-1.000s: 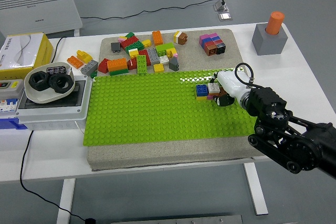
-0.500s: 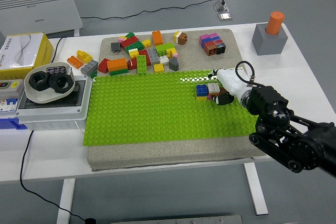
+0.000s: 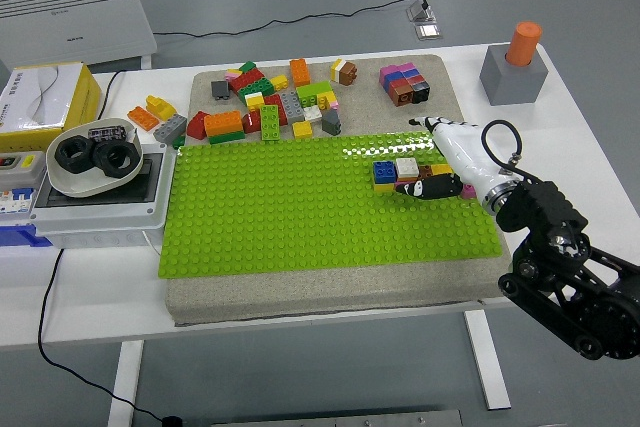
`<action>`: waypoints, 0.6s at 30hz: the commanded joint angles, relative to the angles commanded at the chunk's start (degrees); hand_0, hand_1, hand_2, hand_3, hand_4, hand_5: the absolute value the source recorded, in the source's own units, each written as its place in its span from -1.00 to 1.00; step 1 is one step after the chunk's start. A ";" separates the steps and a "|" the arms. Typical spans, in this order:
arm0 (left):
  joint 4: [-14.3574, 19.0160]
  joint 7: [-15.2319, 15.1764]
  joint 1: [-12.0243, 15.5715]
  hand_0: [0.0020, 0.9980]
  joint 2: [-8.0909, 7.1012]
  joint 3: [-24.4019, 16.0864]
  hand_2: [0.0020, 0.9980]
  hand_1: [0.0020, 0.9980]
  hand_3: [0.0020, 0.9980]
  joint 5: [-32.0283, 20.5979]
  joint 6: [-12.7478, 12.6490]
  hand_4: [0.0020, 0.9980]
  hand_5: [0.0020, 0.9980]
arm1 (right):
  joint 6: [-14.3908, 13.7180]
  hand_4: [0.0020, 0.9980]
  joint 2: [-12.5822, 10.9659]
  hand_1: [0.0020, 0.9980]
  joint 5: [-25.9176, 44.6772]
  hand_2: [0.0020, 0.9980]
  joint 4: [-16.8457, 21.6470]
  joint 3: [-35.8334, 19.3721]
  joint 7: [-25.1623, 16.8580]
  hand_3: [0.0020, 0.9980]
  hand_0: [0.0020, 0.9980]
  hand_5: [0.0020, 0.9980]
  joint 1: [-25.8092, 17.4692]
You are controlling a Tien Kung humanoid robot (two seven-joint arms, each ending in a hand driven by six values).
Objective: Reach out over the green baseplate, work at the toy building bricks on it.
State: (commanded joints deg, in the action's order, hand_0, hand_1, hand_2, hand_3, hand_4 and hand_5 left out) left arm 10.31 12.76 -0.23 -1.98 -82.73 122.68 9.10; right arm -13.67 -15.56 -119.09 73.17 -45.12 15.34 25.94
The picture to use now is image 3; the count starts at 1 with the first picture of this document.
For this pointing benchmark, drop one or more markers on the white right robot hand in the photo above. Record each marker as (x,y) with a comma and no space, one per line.
(470,157)

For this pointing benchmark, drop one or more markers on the small pink brick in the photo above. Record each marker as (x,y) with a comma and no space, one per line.
(469,191)
(334,105)
(233,76)

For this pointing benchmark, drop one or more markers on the white square brick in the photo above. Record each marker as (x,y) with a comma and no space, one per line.
(406,167)

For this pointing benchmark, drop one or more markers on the green studded baseplate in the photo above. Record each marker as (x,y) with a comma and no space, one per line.
(300,207)

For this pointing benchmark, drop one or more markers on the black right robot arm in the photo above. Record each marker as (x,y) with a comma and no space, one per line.
(540,207)

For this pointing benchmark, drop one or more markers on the yellow-orange brick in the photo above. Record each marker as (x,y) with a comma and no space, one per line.
(441,168)

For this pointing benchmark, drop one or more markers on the brown square brick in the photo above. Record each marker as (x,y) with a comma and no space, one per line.
(349,72)
(426,171)

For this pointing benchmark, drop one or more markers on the black cube brick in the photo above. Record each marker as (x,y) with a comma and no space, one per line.
(421,92)

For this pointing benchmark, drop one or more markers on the grey block holder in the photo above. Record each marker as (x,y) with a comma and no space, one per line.
(510,82)

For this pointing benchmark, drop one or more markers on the blue square brick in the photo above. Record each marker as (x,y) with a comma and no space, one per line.
(384,171)

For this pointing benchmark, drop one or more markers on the brown cube brick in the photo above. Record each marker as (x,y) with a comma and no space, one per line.
(403,96)

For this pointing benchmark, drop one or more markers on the yellow flat brick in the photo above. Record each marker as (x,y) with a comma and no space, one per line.
(384,187)

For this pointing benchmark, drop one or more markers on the red cube brick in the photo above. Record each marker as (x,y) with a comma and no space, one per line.
(396,87)

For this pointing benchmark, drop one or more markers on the blue cube brick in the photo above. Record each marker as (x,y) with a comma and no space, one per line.
(400,78)

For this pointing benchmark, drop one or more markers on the pink cube brick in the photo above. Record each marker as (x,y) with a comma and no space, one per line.
(407,68)

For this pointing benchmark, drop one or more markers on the magenta cube brick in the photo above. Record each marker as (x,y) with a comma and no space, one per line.
(387,73)

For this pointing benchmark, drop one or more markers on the orange cylinder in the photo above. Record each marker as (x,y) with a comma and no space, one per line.
(524,43)

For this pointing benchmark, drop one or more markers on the metal floor socket plate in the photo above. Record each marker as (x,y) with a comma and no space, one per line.
(430,31)

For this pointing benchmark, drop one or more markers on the dark grey slope brick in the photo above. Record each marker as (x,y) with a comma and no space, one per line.
(331,123)

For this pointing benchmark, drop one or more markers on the open metal floor socket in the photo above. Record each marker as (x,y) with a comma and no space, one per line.
(422,13)

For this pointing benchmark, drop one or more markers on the yellow square brick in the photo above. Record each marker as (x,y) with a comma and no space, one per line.
(327,98)
(302,130)
(279,82)

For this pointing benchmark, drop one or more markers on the thin white brick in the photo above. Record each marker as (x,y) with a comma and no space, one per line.
(338,75)

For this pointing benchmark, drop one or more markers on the black power plug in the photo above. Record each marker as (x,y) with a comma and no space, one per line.
(424,5)

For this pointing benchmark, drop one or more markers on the thin yellow brick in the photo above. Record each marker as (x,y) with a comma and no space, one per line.
(334,67)

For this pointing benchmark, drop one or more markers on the light grey brick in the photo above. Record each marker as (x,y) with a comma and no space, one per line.
(292,106)
(170,128)

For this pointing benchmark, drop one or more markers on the tall orange brick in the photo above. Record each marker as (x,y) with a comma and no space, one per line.
(300,72)

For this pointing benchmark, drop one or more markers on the grey-brown foam mat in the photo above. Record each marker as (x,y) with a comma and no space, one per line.
(325,297)

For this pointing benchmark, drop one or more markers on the long lime green brick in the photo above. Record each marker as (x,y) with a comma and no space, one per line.
(270,122)

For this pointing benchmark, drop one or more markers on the white table leg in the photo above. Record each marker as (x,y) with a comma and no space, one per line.
(487,362)
(125,382)

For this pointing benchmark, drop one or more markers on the white and yellow brick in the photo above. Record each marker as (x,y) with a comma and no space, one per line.
(255,101)

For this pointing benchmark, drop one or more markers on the dark green brick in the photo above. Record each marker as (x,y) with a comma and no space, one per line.
(256,90)

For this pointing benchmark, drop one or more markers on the large red brick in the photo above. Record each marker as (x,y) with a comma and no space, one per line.
(247,81)

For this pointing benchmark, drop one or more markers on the small green brick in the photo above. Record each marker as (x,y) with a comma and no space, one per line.
(178,141)
(246,67)

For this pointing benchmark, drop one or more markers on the green flat brick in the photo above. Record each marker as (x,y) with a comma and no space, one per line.
(226,137)

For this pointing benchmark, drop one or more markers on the large orange brick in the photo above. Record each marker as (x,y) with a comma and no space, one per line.
(223,123)

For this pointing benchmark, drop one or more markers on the red slope brick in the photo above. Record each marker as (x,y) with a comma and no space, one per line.
(196,125)

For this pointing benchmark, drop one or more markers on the yellow slope brick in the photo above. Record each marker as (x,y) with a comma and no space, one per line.
(160,107)

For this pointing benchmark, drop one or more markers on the flat orange brick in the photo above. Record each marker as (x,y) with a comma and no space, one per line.
(142,117)

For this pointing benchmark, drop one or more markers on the large black nut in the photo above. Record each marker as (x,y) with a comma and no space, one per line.
(116,159)
(74,154)

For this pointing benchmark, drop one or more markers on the black terminal block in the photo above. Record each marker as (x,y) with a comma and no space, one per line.
(106,132)

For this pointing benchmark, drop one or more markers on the white bowl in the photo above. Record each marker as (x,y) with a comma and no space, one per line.
(75,186)

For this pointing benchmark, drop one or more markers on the black floor plug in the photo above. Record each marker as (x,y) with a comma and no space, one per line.
(172,420)

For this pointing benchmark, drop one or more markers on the white panel heater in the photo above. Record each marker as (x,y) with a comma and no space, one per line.
(70,17)

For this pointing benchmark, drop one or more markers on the yellow and white tissue box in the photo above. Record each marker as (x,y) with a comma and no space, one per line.
(35,97)

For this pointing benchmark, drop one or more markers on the white circuit breaker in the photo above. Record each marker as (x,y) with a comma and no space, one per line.
(17,201)

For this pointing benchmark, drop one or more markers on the grey electrical enclosure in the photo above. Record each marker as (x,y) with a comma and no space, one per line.
(100,219)

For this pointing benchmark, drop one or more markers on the grey push-button switch box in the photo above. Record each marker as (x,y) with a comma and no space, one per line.
(20,169)

